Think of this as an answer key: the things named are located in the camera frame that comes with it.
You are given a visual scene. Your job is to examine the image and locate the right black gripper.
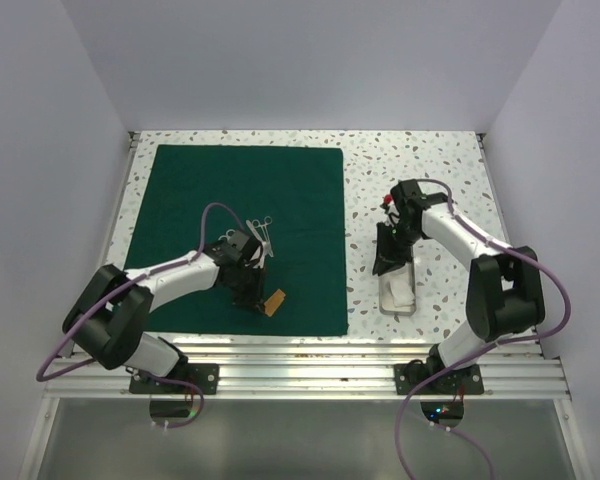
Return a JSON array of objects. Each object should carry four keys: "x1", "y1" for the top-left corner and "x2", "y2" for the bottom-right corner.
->
[{"x1": 373, "y1": 221, "x2": 423, "y2": 276}]

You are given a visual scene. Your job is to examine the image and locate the tan adhesive bandage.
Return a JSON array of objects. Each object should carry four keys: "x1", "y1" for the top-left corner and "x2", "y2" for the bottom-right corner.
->
[{"x1": 264, "y1": 289, "x2": 286, "y2": 318}]

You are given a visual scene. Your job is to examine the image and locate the rectangular metal tray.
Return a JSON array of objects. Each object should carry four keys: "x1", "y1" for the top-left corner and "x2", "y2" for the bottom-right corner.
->
[{"x1": 379, "y1": 262, "x2": 416, "y2": 316}]

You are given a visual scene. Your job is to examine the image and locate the white gauze pad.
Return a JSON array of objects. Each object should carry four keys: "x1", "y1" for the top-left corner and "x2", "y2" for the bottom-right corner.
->
[{"x1": 388, "y1": 279, "x2": 415, "y2": 308}]

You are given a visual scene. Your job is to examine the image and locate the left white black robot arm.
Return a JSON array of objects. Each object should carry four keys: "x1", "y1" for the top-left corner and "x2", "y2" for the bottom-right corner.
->
[{"x1": 62, "y1": 230, "x2": 270, "y2": 393}]

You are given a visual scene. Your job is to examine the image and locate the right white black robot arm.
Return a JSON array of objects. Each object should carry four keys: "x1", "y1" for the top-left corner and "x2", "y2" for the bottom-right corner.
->
[{"x1": 372, "y1": 179, "x2": 545, "y2": 393}]

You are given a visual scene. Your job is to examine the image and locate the silver surgical forceps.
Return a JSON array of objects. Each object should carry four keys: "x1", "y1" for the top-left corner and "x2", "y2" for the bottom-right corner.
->
[{"x1": 245, "y1": 216, "x2": 274, "y2": 258}]

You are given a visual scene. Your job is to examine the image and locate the silver surgical scissors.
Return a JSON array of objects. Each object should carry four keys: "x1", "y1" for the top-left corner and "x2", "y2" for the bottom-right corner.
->
[{"x1": 219, "y1": 229, "x2": 236, "y2": 242}]

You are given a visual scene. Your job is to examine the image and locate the dark green surgical cloth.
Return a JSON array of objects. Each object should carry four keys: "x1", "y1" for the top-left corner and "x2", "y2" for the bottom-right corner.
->
[{"x1": 125, "y1": 145, "x2": 348, "y2": 337}]

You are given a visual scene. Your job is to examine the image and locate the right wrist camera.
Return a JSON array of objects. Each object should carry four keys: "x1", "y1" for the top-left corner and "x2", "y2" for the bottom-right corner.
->
[{"x1": 381, "y1": 194, "x2": 400, "y2": 218}]

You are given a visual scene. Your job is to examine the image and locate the aluminium rail frame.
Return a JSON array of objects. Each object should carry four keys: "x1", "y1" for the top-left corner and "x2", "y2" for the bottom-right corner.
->
[{"x1": 43, "y1": 130, "x2": 576, "y2": 401}]

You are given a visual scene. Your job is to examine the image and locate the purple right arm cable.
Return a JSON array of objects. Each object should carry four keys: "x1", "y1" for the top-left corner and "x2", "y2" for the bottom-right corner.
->
[{"x1": 395, "y1": 178, "x2": 574, "y2": 480}]

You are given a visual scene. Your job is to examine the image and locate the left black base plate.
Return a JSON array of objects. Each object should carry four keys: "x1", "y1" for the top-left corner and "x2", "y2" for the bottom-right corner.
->
[{"x1": 129, "y1": 363, "x2": 220, "y2": 395}]

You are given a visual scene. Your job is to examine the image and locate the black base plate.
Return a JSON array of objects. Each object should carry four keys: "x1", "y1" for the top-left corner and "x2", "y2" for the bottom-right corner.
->
[
  {"x1": 394, "y1": 360, "x2": 485, "y2": 396},
  {"x1": 129, "y1": 363, "x2": 220, "y2": 395}
]

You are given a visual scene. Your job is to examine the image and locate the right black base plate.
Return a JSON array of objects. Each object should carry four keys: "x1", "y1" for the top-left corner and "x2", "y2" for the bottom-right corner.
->
[{"x1": 394, "y1": 360, "x2": 485, "y2": 396}]

